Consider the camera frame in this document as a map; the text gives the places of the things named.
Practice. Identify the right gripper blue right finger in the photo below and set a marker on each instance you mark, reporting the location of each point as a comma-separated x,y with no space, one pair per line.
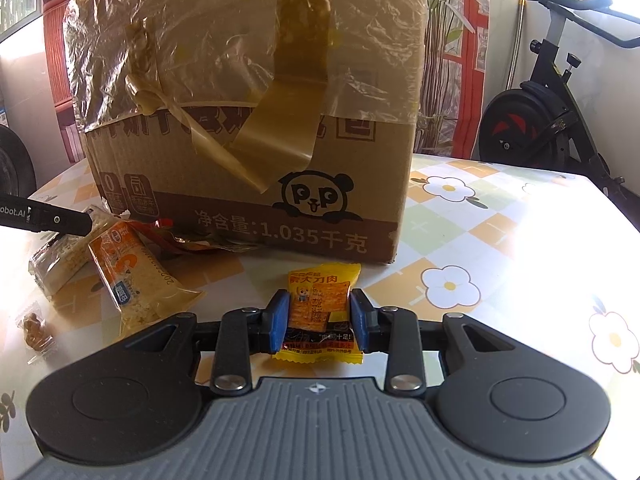
395,332

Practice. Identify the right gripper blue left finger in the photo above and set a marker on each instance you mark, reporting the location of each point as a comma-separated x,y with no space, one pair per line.
241,333

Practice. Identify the yellow meat snack packet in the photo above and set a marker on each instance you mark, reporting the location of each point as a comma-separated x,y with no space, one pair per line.
318,317

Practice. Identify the orange cake bar packet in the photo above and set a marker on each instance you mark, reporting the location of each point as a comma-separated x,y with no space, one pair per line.
140,287

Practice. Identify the pale nougat bar packet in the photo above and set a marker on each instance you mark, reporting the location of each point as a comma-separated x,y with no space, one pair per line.
61,256

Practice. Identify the dark red flat snack packet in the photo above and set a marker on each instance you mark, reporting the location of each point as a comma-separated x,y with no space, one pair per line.
178,244

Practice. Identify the checkered floral tablecloth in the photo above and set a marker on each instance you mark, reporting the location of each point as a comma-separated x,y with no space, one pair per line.
545,259

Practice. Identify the cardboard box with plastic liner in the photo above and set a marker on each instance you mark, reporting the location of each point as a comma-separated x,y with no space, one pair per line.
281,122

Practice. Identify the black exercise bike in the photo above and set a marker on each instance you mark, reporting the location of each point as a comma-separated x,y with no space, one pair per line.
539,124

